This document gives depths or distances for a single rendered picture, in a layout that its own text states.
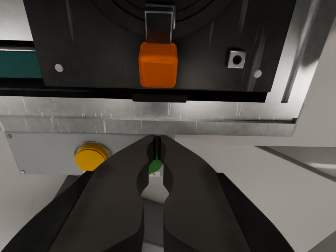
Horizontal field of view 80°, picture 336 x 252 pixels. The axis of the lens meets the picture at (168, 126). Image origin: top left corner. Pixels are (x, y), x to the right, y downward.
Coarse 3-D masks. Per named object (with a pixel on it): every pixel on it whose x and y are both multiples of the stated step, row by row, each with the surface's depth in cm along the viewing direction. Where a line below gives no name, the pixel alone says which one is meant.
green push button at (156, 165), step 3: (156, 153) 25; (156, 156) 25; (156, 159) 25; (153, 162) 26; (156, 162) 26; (159, 162) 26; (150, 165) 26; (153, 165) 26; (156, 165) 26; (159, 165) 26; (150, 168) 26; (153, 168) 26; (156, 168) 26; (159, 168) 26; (150, 171) 26; (153, 171) 26
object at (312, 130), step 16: (320, 64) 31; (320, 80) 33; (320, 96) 34; (304, 112) 35; (320, 112) 35; (304, 128) 37; (320, 128) 37; (192, 144) 38; (208, 144) 38; (224, 144) 38; (240, 144) 38; (256, 144) 38; (272, 144) 38; (288, 144) 38; (304, 144) 38; (320, 144) 38
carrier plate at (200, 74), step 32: (32, 0) 17; (64, 0) 17; (256, 0) 18; (288, 0) 18; (32, 32) 19; (64, 32) 19; (96, 32) 19; (128, 32) 19; (224, 32) 19; (256, 32) 19; (64, 64) 20; (96, 64) 20; (128, 64) 20; (192, 64) 20; (224, 64) 20; (256, 64) 20
